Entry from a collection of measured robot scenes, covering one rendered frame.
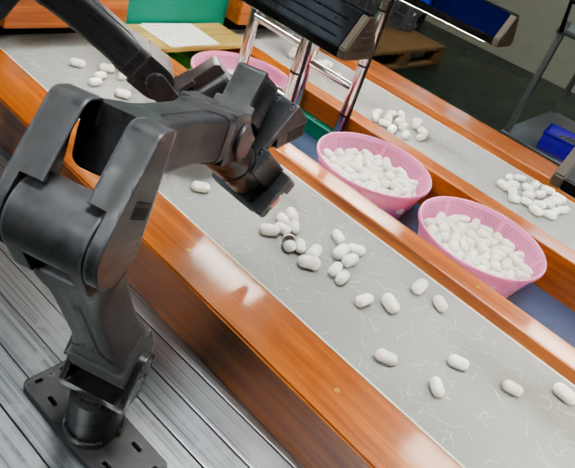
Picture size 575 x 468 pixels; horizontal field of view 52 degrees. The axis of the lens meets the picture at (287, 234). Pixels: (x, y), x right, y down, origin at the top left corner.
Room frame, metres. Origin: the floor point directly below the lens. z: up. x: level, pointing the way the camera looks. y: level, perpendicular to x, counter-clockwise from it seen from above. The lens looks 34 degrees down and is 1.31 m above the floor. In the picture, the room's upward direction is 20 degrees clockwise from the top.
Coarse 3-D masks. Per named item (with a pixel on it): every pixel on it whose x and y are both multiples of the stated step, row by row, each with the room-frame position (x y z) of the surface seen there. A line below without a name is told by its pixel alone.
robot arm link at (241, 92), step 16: (240, 64) 0.66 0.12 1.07; (240, 80) 0.65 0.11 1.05; (256, 80) 0.65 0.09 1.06; (224, 96) 0.63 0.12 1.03; (240, 96) 0.64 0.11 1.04; (256, 96) 0.65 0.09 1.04; (272, 96) 0.68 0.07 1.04; (256, 112) 0.65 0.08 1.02; (256, 128) 0.65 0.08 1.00; (240, 144) 0.56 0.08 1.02; (240, 160) 0.58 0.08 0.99
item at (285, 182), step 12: (252, 168) 0.64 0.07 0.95; (216, 180) 0.69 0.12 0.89; (228, 180) 0.63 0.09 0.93; (240, 180) 0.63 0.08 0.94; (252, 180) 0.64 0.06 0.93; (276, 180) 0.67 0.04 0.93; (288, 180) 0.67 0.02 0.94; (240, 192) 0.65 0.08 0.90; (252, 192) 0.66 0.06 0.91; (264, 192) 0.66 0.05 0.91; (276, 192) 0.66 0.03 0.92; (252, 204) 0.65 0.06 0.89; (264, 204) 0.65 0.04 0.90; (264, 216) 0.65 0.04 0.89
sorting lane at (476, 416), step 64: (64, 64) 1.18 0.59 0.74; (192, 192) 0.87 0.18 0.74; (256, 256) 0.75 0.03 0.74; (320, 256) 0.81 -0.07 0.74; (384, 256) 0.88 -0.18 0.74; (320, 320) 0.66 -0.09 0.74; (384, 320) 0.71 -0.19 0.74; (448, 320) 0.76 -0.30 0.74; (384, 384) 0.58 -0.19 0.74; (448, 384) 0.62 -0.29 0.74; (448, 448) 0.51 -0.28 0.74; (512, 448) 0.55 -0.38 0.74
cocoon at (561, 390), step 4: (556, 384) 0.68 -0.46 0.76; (560, 384) 0.68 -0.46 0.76; (564, 384) 0.68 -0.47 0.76; (556, 388) 0.68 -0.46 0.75; (560, 388) 0.68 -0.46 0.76; (564, 388) 0.68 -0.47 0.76; (568, 388) 0.68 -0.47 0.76; (556, 392) 0.67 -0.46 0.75; (560, 392) 0.67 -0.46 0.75; (564, 392) 0.67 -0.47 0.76; (568, 392) 0.67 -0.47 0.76; (572, 392) 0.67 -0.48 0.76; (560, 396) 0.67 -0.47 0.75; (564, 396) 0.67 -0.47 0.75; (568, 396) 0.67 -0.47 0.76; (572, 396) 0.67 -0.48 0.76; (564, 400) 0.67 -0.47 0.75; (568, 400) 0.66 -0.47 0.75; (572, 400) 0.66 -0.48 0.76; (568, 404) 0.66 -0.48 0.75; (572, 404) 0.66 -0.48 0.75
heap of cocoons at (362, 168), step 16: (336, 160) 1.18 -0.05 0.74; (352, 160) 1.22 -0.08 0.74; (368, 160) 1.24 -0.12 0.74; (384, 160) 1.27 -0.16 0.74; (352, 176) 1.13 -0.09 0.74; (368, 176) 1.16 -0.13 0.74; (384, 176) 1.22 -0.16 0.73; (400, 176) 1.22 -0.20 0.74; (384, 192) 1.11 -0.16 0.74; (400, 192) 1.16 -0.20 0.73
